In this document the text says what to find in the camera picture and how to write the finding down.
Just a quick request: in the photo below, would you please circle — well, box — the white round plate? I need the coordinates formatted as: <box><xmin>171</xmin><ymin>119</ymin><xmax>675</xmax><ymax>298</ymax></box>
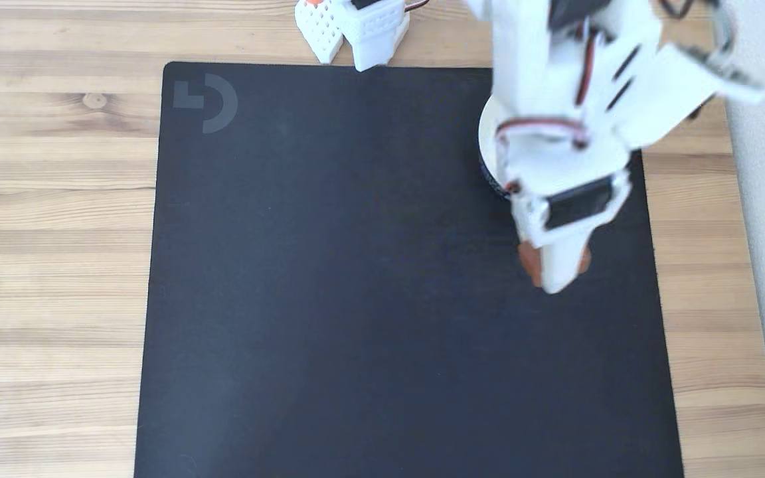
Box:
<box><xmin>478</xmin><ymin>95</ymin><xmax>511</xmax><ymax>200</ymax></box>

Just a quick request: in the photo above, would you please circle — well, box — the camera on white mount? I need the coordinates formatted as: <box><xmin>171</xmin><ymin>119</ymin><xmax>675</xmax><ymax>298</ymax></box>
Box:
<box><xmin>622</xmin><ymin>42</ymin><xmax>765</xmax><ymax>151</ymax></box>

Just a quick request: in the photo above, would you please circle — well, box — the black desk mat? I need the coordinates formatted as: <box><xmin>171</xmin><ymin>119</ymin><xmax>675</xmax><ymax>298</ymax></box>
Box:
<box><xmin>133</xmin><ymin>61</ymin><xmax>685</xmax><ymax>478</ymax></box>

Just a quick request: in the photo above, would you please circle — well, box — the brown rectangular toy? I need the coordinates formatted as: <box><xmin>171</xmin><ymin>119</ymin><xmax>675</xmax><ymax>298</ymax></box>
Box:
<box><xmin>517</xmin><ymin>240</ymin><xmax>593</xmax><ymax>288</ymax></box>

